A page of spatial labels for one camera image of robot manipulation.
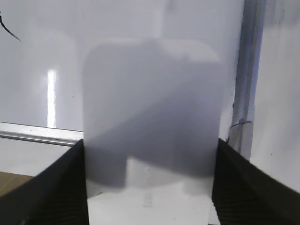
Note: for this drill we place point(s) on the white framed whiteboard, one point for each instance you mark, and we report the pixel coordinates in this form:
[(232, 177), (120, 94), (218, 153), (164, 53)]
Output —
[(44, 44)]

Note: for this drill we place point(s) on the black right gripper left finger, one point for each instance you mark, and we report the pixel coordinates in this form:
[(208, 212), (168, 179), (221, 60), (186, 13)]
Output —
[(56, 196)]

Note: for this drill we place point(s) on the white whiteboard eraser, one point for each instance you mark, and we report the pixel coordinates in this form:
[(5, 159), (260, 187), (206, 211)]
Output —
[(151, 117)]

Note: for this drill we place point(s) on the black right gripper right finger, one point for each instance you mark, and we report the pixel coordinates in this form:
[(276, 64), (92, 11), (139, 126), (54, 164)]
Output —
[(244, 195)]

